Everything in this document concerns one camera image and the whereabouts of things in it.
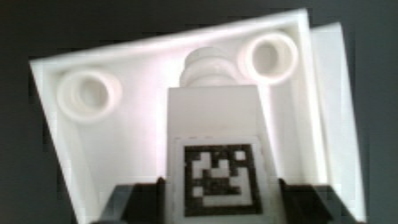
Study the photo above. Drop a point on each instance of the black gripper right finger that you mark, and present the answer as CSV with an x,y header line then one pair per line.
x,y
313,205

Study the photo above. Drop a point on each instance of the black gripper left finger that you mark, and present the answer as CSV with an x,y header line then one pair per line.
x,y
135,204

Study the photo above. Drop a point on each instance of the white table leg with tag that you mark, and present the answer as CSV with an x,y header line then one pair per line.
x,y
223,187

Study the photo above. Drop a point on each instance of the white square tabletop part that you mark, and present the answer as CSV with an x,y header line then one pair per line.
x,y
104,90

